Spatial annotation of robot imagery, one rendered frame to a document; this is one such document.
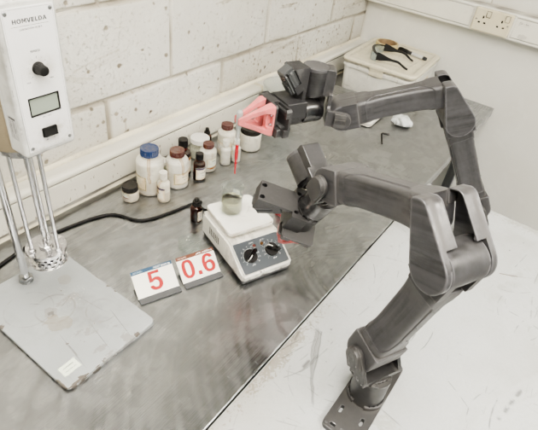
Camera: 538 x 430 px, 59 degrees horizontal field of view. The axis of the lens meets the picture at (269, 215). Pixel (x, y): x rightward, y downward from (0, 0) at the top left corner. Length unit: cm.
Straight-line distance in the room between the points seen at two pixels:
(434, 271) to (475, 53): 171
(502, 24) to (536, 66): 22
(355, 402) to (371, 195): 39
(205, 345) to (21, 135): 50
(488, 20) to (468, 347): 141
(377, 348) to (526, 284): 62
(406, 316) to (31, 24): 62
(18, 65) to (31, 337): 52
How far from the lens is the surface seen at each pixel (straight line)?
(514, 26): 216
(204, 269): 107
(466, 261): 63
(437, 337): 109
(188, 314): 100
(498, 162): 237
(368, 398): 90
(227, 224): 108
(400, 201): 66
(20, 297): 108
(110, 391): 92
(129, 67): 130
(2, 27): 65
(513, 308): 125
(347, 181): 75
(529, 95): 226
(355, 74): 203
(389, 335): 77
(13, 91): 68
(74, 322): 100
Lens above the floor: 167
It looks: 38 degrees down
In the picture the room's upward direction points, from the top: 8 degrees clockwise
